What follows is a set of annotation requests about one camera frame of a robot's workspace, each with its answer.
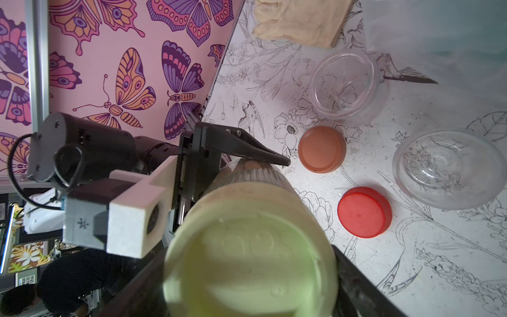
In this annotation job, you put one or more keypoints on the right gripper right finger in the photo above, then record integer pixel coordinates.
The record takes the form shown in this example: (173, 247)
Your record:
(357, 296)

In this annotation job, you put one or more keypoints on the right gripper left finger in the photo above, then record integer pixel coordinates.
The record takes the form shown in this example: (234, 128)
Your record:
(143, 295)

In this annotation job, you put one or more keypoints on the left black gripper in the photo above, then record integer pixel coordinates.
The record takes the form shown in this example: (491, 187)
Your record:
(200, 157)

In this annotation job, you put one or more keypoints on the green lid peanut jar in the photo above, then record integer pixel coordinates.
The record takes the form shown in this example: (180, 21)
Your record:
(245, 170)

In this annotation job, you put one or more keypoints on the red jar lid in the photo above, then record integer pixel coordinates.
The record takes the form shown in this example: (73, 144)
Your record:
(364, 212)

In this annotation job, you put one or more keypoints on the light green jar lid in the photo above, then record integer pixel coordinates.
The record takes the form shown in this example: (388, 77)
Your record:
(250, 249)

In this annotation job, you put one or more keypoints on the brown jar lid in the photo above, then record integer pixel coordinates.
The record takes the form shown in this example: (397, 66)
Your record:
(322, 150)

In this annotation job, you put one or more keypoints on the peanut jar clear plastic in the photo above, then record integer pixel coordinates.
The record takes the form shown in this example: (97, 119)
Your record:
(348, 88)

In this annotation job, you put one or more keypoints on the red lid peanut jar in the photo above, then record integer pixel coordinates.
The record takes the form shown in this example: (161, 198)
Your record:
(452, 169)

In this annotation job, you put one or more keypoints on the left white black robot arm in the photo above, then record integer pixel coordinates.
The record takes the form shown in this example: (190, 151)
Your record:
(77, 157)

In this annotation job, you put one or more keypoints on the left beige cloth glove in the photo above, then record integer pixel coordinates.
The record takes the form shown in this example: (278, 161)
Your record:
(316, 23)

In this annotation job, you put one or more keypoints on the clear plastic bin liner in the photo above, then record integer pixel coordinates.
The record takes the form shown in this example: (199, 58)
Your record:
(461, 44)

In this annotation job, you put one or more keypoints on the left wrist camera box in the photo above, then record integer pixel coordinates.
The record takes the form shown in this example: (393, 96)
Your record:
(125, 214)

